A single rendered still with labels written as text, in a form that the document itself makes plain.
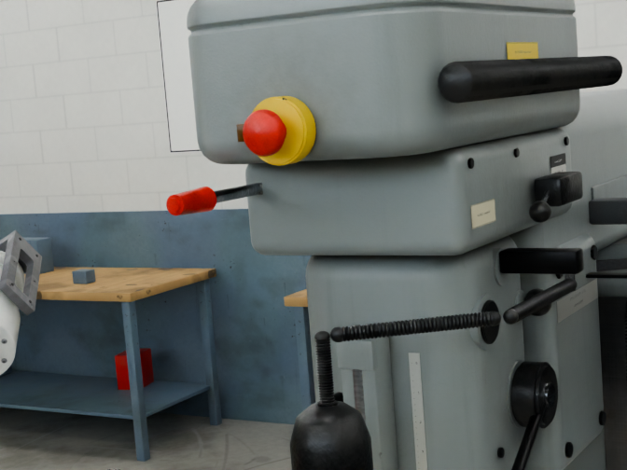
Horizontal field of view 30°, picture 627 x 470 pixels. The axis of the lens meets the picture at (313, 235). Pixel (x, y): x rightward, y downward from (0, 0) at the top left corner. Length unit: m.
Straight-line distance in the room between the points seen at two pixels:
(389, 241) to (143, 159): 5.72
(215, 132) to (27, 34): 6.26
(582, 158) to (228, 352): 5.30
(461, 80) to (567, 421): 0.51
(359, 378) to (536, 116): 0.33
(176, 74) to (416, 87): 5.63
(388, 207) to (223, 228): 5.41
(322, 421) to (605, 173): 0.65
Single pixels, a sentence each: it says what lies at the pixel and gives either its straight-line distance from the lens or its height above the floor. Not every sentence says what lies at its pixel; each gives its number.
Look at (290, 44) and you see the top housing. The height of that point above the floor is 1.83.
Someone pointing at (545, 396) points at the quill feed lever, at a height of 1.46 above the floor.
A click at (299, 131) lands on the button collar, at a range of 1.01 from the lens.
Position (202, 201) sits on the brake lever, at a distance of 1.08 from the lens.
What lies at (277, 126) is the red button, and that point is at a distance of 0.99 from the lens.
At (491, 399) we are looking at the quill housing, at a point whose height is 1.47.
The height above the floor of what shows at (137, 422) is 0.20.
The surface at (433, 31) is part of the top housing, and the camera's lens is 1.02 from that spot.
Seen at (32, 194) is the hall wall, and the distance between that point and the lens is 7.39.
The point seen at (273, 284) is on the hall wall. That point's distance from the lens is 6.38.
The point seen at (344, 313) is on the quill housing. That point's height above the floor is 1.57.
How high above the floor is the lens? 1.79
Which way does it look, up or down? 7 degrees down
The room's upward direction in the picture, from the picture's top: 5 degrees counter-clockwise
